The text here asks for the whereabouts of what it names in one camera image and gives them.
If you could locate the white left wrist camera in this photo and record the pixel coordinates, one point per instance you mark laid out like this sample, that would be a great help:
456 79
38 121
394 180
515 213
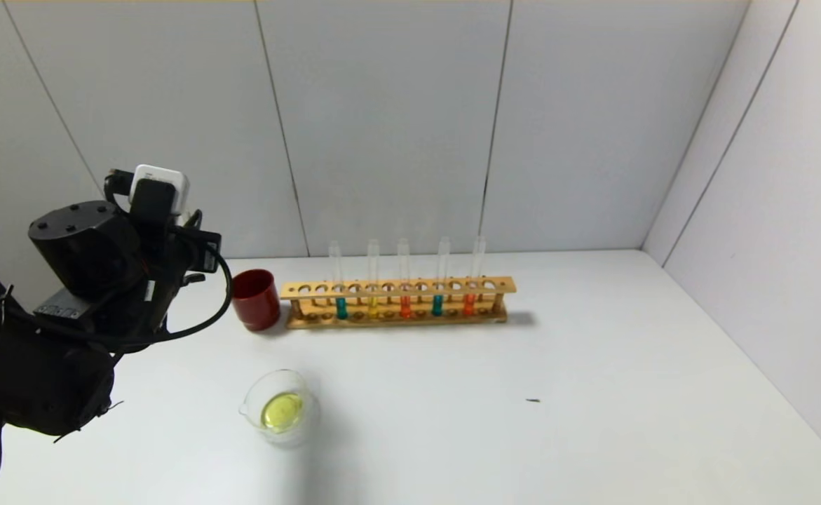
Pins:
180 189

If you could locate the test tube with orange liquid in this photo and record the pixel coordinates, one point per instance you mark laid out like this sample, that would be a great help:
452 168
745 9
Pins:
404 307
468 304

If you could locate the clear glass spouted dish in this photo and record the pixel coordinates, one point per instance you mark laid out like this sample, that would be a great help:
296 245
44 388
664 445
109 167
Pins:
280 410

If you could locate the wooden test tube rack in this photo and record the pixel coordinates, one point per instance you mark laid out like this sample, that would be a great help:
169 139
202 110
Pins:
396 287

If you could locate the test tube with blue liquid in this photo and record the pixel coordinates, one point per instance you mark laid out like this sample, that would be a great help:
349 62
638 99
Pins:
437 305
341 308

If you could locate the dark red cup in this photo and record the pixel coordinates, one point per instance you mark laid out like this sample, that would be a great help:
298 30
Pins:
256 303

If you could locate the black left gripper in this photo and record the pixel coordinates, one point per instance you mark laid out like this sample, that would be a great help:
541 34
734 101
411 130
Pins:
208 253

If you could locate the test tube with yellow liquid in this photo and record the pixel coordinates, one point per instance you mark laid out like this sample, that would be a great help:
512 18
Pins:
373 306

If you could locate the black and orange left arm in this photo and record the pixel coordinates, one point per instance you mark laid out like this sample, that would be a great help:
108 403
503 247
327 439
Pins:
38 372

